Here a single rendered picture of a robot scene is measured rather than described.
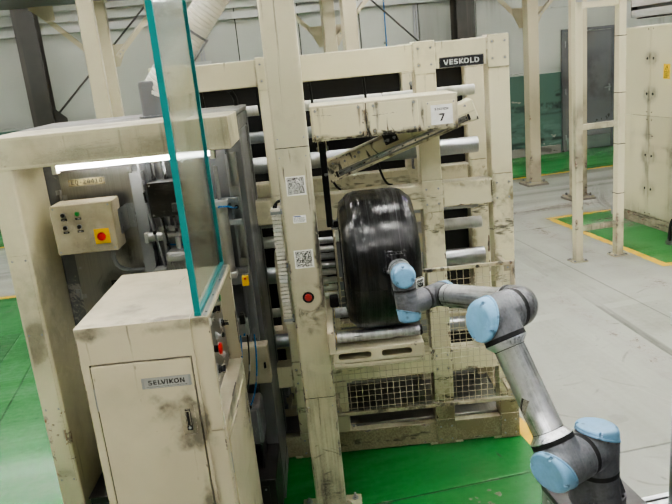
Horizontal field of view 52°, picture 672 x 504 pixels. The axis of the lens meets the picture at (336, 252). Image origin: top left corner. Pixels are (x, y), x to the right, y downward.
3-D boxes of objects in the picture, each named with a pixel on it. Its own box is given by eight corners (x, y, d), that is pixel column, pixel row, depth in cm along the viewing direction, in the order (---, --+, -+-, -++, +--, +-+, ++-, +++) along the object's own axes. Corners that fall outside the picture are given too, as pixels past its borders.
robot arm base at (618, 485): (638, 508, 187) (638, 475, 184) (586, 519, 184) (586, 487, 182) (606, 477, 201) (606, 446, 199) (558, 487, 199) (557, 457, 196)
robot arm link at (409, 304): (435, 316, 225) (429, 283, 224) (408, 325, 219) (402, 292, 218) (419, 313, 232) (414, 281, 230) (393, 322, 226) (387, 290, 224)
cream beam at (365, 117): (312, 143, 285) (309, 106, 281) (312, 137, 310) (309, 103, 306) (459, 128, 286) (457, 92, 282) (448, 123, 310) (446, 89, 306)
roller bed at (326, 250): (298, 303, 318) (291, 241, 310) (299, 293, 332) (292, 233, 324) (341, 299, 318) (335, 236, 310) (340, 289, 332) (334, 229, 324)
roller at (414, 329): (334, 344, 272) (333, 332, 272) (334, 343, 277) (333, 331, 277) (423, 335, 273) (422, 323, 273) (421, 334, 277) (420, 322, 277)
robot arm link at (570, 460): (610, 473, 179) (518, 281, 191) (572, 497, 171) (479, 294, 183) (577, 478, 189) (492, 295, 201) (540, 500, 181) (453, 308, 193)
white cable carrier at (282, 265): (284, 324, 279) (270, 209, 267) (285, 320, 284) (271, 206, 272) (295, 323, 279) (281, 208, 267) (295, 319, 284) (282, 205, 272)
